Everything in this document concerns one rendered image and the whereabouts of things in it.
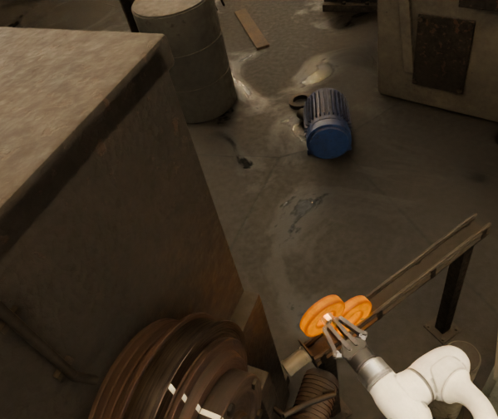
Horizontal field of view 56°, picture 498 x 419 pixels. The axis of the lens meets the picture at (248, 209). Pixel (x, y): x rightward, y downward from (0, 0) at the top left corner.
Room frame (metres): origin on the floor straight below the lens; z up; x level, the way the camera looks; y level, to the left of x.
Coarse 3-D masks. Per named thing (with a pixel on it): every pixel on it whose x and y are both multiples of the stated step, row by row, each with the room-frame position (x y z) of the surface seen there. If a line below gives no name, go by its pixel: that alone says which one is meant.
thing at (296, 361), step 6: (300, 348) 0.70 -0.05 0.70; (294, 354) 0.69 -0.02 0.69; (300, 354) 0.68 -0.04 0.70; (306, 354) 0.68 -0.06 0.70; (282, 360) 0.69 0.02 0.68; (288, 360) 0.68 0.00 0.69; (294, 360) 0.67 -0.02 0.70; (300, 360) 0.67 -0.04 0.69; (306, 360) 0.67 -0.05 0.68; (288, 366) 0.66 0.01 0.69; (294, 366) 0.66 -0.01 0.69; (300, 366) 0.65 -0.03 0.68; (288, 372) 0.64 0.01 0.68; (294, 372) 0.64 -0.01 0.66
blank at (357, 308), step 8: (360, 296) 0.79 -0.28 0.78; (352, 304) 0.76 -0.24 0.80; (360, 304) 0.76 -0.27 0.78; (368, 304) 0.77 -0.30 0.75; (344, 312) 0.74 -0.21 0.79; (352, 312) 0.74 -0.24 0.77; (360, 312) 0.76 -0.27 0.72; (368, 312) 0.77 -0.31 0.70; (352, 320) 0.76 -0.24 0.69; (360, 320) 0.76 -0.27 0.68; (336, 328) 0.72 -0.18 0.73
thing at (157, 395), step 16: (192, 320) 0.56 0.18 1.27; (208, 320) 0.57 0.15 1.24; (224, 320) 0.55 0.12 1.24; (176, 336) 0.50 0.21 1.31; (192, 336) 0.50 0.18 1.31; (208, 336) 0.50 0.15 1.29; (224, 336) 0.53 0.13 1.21; (240, 336) 0.57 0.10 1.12; (160, 352) 0.46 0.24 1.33; (176, 352) 0.46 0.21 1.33; (192, 352) 0.45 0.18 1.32; (160, 368) 0.43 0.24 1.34; (176, 368) 0.42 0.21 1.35; (144, 384) 0.41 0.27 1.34; (160, 384) 0.40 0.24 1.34; (176, 384) 0.40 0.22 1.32; (144, 400) 0.38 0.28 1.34; (160, 400) 0.36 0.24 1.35; (128, 416) 0.36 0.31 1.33; (144, 416) 0.35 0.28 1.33; (160, 416) 0.35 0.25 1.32
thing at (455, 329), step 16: (464, 256) 0.92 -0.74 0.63; (448, 272) 0.96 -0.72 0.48; (464, 272) 0.93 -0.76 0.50; (448, 288) 0.95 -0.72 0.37; (448, 304) 0.93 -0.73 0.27; (432, 320) 1.00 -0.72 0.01; (448, 320) 0.93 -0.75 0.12; (448, 336) 0.90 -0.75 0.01; (336, 368) 0.70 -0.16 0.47; (336, 400) 0.70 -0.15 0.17; (336, 416) 0.69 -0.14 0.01
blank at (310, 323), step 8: (328, 296) 0.75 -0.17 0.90; (336, 296) 0.75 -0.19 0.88; (320, 304) 0.72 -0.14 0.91; (328, 304) 0.72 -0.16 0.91; (336, 304) 0.72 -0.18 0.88; (344, 304) 0.74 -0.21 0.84; (312, 312) 0.71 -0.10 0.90; (320, 312) 0.70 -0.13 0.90; (328, 312) 0.71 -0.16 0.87; (336, 312) 0.72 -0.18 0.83; (304, 320) 0.70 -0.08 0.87; (312, 320) 0.69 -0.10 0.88; (304, 328) 0.69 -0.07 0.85; (312, 328) 0.69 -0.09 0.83; (320, 328) 0.70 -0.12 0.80; (312, 336) 0.69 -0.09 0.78
